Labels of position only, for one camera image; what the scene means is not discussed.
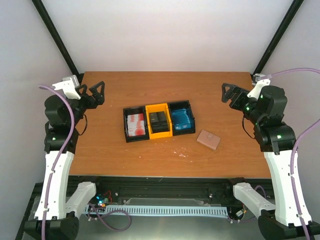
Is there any yellow card bin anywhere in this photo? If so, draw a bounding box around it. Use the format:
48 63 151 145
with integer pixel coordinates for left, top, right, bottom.
145 103 173 140

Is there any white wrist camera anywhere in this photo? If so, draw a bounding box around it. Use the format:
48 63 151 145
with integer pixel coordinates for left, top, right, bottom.
247 73 271 100
52 75 81 100

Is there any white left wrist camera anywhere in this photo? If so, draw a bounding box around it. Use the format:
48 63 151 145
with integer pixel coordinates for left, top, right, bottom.
52 75 81 100

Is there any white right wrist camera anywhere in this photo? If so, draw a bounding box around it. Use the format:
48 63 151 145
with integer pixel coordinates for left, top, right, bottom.
247 73 271 100

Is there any metal base plate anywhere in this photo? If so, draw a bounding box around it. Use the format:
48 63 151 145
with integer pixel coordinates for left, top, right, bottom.
75 210 263 240

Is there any black right frame post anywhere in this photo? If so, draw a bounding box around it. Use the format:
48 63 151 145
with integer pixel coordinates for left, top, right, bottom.
250 0 304 76

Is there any black left frame post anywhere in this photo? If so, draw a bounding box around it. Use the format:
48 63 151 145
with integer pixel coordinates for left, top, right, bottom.
31 0 80 76

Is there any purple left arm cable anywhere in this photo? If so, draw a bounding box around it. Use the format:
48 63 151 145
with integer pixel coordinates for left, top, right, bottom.
38 84 76 240

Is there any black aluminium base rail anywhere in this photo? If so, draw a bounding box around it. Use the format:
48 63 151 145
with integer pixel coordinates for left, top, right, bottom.
61 175 240 206

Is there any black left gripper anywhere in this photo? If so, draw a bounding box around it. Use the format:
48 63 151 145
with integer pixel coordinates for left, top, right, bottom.
67 81 105 127

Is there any black card stack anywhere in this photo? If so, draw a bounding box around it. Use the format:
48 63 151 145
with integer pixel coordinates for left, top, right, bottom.
149 111 169 133

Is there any blue card stack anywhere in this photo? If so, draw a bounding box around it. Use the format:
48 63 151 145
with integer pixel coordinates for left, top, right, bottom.
172 108 191 131

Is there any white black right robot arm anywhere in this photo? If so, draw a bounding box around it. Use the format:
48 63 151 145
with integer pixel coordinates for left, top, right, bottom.
221 80 320 240

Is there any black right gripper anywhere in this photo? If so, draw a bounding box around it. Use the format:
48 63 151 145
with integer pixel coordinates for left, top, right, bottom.
221 82 263 125

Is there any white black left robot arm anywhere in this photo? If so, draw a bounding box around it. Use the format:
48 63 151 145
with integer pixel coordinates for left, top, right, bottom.
24 80 105 240

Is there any left electronics board with wires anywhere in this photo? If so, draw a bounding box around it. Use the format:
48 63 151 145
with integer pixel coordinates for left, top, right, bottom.
95 190 113 208

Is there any light blue slotted cable duct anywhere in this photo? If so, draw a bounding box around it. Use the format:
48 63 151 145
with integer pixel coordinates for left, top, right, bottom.
97 205 228 218

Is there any right connector with wires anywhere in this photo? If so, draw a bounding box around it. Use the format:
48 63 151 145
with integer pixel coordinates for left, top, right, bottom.
235 204 247 219

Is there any black frame post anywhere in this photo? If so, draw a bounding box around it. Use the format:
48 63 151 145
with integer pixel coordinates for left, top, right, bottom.
250 0 304 76
31 0 80 76

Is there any red white card stack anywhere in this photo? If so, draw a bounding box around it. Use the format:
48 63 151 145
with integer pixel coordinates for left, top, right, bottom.
127 113 146 137

